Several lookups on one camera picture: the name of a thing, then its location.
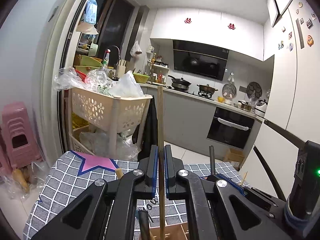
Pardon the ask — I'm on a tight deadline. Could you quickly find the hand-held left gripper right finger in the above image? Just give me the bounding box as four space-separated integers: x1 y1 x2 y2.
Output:
165 145 290 240

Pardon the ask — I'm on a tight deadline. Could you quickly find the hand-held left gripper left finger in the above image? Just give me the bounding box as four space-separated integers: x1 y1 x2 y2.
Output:
31 145 158 240

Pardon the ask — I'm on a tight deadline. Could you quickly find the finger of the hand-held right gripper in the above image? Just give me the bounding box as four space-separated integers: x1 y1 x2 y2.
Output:
206 175 279 207

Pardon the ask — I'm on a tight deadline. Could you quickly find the clear grey plastic spoon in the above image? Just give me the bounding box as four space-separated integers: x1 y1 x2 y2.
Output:
138 210 150 240
209 146 216 178

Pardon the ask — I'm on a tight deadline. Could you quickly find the beige plastic utensil holder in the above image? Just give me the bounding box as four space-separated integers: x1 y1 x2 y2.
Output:
135 222 190 240

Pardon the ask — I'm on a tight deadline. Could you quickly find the cardboard box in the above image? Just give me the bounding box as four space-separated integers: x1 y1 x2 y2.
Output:
223 148 245 170

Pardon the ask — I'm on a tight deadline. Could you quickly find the blue-grey checked tablecloth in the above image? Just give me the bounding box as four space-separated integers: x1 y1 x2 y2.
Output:
24 151 243 240

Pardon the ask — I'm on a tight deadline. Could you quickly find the black hanging plastic bag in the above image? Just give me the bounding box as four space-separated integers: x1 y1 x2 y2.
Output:
137 96 159 160

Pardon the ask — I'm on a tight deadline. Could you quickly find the black built-in oven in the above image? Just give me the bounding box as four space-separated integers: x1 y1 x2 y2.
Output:
206 107 255 150

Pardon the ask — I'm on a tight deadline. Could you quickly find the white rice cooker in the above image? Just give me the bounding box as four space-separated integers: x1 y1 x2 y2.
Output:
255 99 269 117

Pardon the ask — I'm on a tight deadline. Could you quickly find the yellow oil bottle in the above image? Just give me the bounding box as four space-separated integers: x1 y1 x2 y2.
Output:
72 115 87 130

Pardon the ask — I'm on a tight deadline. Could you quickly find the white refrigerator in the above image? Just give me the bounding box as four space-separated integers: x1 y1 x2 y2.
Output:
246 0 320 200

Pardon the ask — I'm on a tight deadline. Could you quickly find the grey kitchen counter cabinet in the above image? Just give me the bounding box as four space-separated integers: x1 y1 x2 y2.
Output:
140 84 218 155

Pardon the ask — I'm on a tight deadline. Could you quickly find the beige perforated storage cart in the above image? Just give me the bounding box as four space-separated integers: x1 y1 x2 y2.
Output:
69 86 153 160

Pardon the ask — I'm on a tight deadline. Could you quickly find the steel pot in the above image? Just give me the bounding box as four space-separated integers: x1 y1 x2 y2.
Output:
237 100 252 112

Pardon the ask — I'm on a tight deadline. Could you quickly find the round black grill pan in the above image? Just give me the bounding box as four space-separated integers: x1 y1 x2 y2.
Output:
247 82 262 98

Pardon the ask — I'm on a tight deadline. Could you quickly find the clear bag of yellow produce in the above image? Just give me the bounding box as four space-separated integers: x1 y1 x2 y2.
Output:
5 164 43 198

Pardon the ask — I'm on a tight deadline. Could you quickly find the white translucent plastic bag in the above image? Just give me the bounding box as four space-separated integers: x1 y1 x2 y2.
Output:
109 70 145 98

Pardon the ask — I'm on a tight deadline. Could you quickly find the round metal steamer rack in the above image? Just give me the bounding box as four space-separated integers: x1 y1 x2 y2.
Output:
222 83 237 99

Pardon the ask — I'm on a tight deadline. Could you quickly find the green plastic colander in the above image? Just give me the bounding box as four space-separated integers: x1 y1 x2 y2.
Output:
132 73 150 83

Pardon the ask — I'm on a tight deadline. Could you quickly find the black frying pan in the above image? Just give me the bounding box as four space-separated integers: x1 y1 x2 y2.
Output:
168 75 192 90

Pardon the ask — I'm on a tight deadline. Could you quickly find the pink plastic stool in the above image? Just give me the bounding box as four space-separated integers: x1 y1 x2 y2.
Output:
0 102 43 175

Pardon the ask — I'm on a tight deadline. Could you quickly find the white countertop utensil jar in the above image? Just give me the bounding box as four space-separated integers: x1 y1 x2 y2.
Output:
116 59 127 77

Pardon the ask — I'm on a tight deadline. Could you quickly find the white spice rack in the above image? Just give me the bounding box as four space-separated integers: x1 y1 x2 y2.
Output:
150 60 170 84

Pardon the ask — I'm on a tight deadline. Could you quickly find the crumpled clear plastic bag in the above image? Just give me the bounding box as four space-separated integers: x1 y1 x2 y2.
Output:
53 67 87 92

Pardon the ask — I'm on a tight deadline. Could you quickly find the cluster of fridge magnets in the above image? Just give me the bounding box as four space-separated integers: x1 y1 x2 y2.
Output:
277 1 317 53

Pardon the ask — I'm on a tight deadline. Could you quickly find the green plastic basin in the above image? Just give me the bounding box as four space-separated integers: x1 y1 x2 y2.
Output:
74 55 103 73

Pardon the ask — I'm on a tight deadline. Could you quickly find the black range hood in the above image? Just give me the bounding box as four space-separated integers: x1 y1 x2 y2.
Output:
172 40 230 81

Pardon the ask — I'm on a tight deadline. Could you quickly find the white hanging plastic bag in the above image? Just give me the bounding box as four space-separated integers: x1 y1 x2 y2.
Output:
130 40 142 57

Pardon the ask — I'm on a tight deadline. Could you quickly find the metal kitchen faucet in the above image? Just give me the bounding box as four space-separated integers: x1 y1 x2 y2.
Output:
107 45 120 68

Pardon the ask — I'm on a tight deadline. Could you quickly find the dark glass door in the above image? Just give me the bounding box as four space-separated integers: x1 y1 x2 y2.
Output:
96 0 135 63

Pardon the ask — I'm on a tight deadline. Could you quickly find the blue hanging package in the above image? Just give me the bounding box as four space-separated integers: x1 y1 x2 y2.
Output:
85 0 98 24

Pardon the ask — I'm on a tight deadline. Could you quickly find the dark wok with handles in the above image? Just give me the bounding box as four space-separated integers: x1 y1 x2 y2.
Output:
197 84 218 93

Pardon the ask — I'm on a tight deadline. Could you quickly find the white wall cabinet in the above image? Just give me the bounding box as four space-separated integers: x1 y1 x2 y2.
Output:
150 7 264 60

